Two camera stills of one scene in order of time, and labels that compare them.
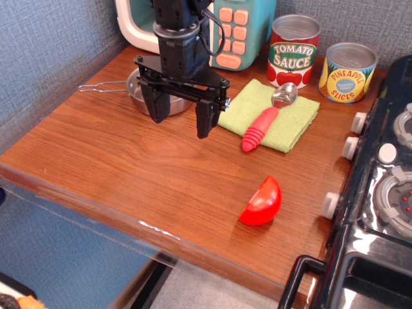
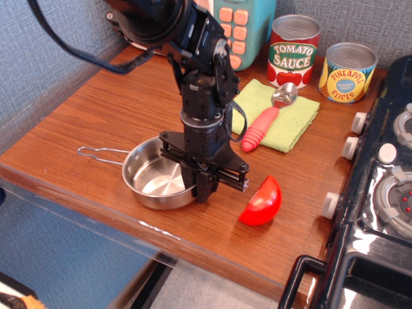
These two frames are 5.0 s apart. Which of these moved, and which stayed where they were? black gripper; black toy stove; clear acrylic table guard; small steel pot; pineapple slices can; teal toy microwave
Moved: small steel pot; black gripper
Stayed: pineapple slices can; teal toy microwave; black toy stove; clear acrylic table guard
